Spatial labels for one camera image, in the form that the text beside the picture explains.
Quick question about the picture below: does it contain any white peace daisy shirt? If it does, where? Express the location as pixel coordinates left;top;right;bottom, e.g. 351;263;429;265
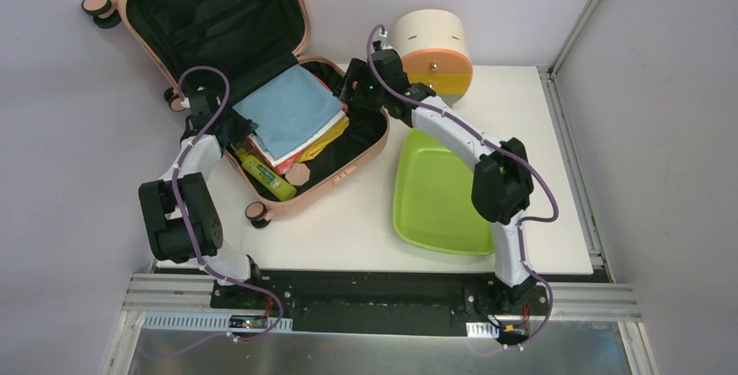
272;110;348;165

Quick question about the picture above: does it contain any light blue cloth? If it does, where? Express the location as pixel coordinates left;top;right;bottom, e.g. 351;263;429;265
234;64;343;158

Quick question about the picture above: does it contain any pink hard-shell suitcase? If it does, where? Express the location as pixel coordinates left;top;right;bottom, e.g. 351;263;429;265
81;0;390;228

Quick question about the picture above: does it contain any red white tie-dye cloth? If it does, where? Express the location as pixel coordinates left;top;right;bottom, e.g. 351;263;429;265
247;104;350;175

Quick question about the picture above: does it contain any green plastic tray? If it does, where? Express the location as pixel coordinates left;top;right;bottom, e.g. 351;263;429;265
392;129;494;256

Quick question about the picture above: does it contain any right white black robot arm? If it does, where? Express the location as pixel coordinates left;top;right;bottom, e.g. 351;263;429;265
334;49;536;314

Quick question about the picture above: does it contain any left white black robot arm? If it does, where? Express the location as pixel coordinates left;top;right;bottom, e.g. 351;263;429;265
138;90;265;310

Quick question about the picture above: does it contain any cream three-drawer round cabinet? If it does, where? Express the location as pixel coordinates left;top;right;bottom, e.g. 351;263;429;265
388;9;473;106

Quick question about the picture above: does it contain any yellow green spray bottle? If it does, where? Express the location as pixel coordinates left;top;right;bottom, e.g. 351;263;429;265
235;148;297;201

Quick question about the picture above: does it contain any folded yellow cloth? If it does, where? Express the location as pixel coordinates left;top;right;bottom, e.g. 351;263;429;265
296;116;350;163

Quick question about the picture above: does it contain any pink octagonal small box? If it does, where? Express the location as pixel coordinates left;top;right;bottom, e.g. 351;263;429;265
285;163;311;187

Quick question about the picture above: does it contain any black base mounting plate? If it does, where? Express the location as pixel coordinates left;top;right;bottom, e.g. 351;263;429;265
210;270;549;337

